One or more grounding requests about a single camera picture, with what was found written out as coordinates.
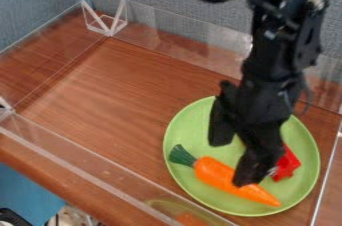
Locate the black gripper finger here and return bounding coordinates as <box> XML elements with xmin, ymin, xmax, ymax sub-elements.
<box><xmin>207</xmin><ymin>94</ymin><xmax>238</xmax><ymax>148</ymax></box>
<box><xmin>232</xmin><ymin>124</ymin><xmax>284</xmax><ymax>187</ymax></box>

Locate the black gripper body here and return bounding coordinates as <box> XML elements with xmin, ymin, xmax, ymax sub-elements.
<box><xmin>218</xmin><ymin>75</ymin><xmax>304</xmax><ymax>135</ymax></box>

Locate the orange toy carrot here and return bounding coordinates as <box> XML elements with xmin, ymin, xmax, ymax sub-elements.
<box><xmin>168</xmin><ymin>144</ymin><xmax>280</xmax><ymax>207</ymax></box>

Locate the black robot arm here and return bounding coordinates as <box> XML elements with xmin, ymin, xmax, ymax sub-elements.
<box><xmin>201</xmin><ymin>0</ymin><xmax>328</xmax><ymax>187</ymax></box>

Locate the green plate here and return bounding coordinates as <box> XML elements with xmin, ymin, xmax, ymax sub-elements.
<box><xmin>163</xmin><ymin>97</ymin><xmax>320</xmax><ymax>217</ymax></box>

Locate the red plastic block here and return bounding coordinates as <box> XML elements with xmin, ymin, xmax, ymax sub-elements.
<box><xmin>271</xmin><ymin>146</ymin><xmax>302</xmax><ymax>182</ymax></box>

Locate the clear acrylic corner bracket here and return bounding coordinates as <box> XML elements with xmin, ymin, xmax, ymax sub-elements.
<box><xmin>80</xmin><ymin>0</ymin><xmax>128</xmax><ymax>37</ymax></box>

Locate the clear acrylic enclosure wall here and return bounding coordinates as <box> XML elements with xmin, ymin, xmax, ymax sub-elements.
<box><xmin>0</xmin><ymin>1</ymin><xmax>342</xmax><ymax>226</ymax></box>

